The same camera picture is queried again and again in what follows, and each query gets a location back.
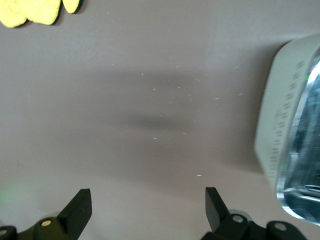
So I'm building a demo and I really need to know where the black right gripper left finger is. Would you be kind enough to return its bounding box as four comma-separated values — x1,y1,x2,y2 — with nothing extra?
0,188,93,240

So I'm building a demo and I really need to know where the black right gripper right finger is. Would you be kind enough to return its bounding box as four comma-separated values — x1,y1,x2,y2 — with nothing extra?
201,186,308,240

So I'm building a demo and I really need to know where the chrome two-slot toaster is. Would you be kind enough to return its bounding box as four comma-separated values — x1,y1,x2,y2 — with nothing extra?
253,34,320,223

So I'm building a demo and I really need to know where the yellow quilted oven mitt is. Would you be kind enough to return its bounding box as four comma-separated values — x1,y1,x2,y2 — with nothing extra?
26,0,85,26
0,0,28,28

